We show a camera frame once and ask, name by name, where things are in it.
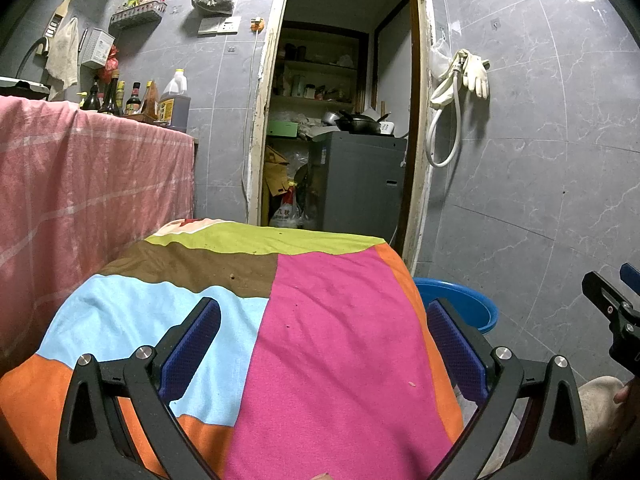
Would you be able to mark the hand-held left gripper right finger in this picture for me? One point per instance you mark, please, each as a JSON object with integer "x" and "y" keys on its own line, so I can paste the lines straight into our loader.
{"x": 457, "y": 350}

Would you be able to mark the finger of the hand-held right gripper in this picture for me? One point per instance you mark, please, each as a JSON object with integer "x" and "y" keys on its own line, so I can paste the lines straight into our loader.
{"x": 632, "y": 275}
{"x": 610, "y": 297}

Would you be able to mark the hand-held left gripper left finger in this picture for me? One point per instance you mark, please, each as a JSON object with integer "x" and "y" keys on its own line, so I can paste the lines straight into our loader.
{"x": 190, "y": 350}

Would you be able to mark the blue plastic bucket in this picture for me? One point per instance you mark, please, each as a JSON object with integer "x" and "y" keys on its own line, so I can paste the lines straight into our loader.
{"x": 467, "y": 305}

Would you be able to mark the person's right hand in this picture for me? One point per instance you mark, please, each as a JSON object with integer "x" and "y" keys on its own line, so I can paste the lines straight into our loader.
{"x": 623, "y": 393}

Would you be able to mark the person's left hand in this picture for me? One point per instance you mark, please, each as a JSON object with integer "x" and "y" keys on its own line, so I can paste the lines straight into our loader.
{"x": 322, "y": 477}

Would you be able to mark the beige cloth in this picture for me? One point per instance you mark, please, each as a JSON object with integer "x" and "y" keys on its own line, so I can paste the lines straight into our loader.
{"x": 600, "y": 420}

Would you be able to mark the colourful patchwork blanket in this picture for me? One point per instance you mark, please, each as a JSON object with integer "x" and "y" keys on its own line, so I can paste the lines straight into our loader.
{"x": 325, "y": 335}

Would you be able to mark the pink checked cloth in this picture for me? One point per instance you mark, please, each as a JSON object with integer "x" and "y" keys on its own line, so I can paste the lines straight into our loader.
{"x": 90, "y": 185}

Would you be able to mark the green box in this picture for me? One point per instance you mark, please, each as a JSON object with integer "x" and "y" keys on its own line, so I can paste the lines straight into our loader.
{"x": 282, "y": 128}

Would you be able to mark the large oil jug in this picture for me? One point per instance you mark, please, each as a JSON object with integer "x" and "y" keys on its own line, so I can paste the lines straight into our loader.
{"x": 175, "y": 105}

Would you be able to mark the black wok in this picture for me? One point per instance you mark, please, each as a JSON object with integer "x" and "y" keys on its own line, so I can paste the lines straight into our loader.
{"x": 360, "y": 124}

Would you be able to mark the orange brown sauce bottle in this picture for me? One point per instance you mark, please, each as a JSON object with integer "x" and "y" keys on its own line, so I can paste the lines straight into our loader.
{"x": 150, "y": 102}

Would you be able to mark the white rubber gloves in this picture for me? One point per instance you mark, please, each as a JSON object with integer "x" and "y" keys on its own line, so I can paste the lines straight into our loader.
{"x": 477, "y": 75}

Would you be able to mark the soy sauce bottle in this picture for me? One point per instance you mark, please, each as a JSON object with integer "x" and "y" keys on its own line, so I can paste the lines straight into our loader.
{"x": 133, "y": 102}

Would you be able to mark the metal pot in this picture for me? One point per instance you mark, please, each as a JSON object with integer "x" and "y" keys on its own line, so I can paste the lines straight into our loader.
{"x": 331, "y": 119}

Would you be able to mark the tall dark sauce bottle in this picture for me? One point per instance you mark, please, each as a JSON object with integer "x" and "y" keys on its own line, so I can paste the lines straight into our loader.
{"x": 110, "y": 97}

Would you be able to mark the green glass bottle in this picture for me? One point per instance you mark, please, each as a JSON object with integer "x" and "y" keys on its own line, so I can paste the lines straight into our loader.
{"x": 91, "y": 97}

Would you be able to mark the clear plastic bag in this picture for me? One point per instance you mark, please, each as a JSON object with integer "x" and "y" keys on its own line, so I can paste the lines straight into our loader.
{"x": 440, "y": 60}

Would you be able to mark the red plastic bag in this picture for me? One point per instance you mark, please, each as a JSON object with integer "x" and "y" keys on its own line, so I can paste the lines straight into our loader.
{"x": 111, "y": 65}

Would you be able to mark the wooden storage shelf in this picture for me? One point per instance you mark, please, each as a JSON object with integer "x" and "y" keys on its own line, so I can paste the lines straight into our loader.
{"x": 320, "y": 65}

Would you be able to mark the grey utensil holder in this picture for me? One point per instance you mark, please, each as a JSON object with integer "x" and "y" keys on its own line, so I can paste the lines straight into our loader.
{"x": 97, "y": 49}

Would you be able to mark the beige towel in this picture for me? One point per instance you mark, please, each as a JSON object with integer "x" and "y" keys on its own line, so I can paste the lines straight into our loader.
{"x": 64, "y": 57}

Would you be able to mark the wooden brush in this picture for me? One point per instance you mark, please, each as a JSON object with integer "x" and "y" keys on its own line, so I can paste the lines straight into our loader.
{"x": 57, "y": 17}

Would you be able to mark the wooden door frame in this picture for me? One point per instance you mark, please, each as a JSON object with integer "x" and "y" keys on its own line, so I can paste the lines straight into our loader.
{"x": 257, "y": 135}

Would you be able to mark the wall socket panel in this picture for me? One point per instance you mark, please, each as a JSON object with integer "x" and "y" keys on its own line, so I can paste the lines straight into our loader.
{"x": 220, "y": 25}

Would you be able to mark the grey wall shelf rack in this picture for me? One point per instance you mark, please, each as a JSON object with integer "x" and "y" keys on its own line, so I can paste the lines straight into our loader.
{"x": 137, "y": 16}

